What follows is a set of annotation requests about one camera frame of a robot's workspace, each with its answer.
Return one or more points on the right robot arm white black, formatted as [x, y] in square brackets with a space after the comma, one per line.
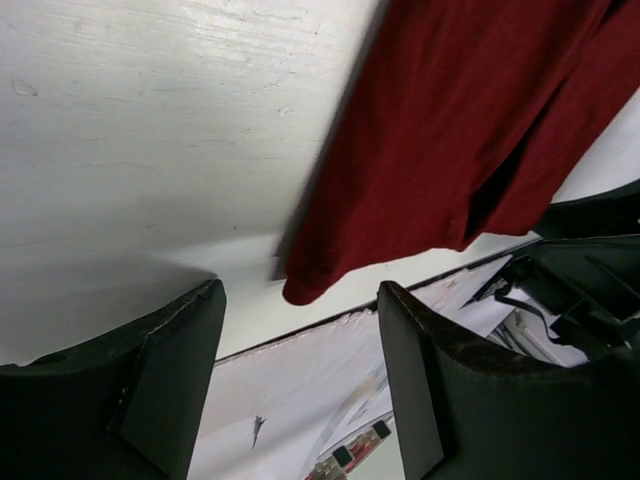
[581, 279]

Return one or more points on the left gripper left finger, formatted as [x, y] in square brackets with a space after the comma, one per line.
[126, 404]

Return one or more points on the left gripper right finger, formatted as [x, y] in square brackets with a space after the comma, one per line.
[467, 408]

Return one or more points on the dark red t shirt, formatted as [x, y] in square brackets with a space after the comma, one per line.
[466, 118]

